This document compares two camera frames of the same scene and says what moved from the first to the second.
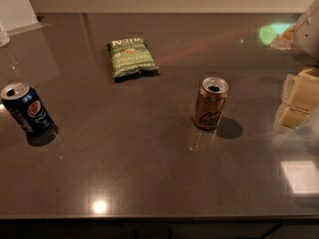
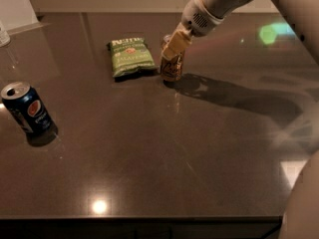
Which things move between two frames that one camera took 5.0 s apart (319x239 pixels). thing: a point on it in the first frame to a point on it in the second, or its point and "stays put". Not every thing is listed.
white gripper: x=307 y=39 to x=198 y=20
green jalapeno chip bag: x=130 y=57 stays put
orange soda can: x=210 y=101 to x=171 y=69
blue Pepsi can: x=29 y=111 stays put
